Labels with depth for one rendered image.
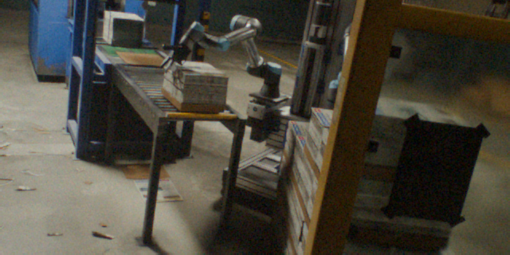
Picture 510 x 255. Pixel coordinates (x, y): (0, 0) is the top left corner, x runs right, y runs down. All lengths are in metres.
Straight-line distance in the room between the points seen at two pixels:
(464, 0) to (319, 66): 7.72
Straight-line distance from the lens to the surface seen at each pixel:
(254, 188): 3.80
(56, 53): 6.55
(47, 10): 6.47
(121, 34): 4.98
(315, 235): 1.48
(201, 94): 3.12
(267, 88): 3.74
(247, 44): 3.63
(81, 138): 4.39
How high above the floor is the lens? 1.67
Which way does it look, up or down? 15 degrees down
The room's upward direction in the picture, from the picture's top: 10 degrees clockwise
